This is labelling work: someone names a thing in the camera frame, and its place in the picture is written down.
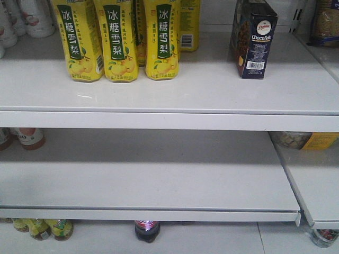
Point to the dark blue Chocofella cookie box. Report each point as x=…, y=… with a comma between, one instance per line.
x=251, y=38

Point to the white store shelving unit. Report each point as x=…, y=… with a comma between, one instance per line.
x=194, y=148

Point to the dark cola bottle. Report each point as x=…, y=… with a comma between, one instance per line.
x=147, y=231

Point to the yellow pear drink bottle right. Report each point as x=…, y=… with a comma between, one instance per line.
x=162, y=26

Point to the yellow pear drink bottle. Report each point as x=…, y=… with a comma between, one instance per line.
x=118, y=40
x=189, y=25
x=81, y=39
x=162, y=26

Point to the yellow pear drink bottle rear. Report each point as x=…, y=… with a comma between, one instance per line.
x=189, y=25

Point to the yellow pear drink bottle middle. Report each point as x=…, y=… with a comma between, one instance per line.
x=118, y=40

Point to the yellow pear drink bottle left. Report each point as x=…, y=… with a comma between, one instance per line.
x=81, y=39

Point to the green tea bottle right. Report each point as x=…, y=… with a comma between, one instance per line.
x=62, y=229

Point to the green tea bottle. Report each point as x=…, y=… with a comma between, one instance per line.
x=37, y=228
x=62, y=229

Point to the yellow box lower shelf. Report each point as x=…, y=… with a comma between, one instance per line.
x=320, y=140

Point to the green tea bottle left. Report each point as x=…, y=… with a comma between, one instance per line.
x=37, y=228

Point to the white pink yogurt bottle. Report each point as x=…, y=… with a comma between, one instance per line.
x=37, y=18

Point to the round cracker package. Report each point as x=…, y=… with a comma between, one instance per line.
x=324, y=24

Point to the can under right shelf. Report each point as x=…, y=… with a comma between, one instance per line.
x=323, y=238

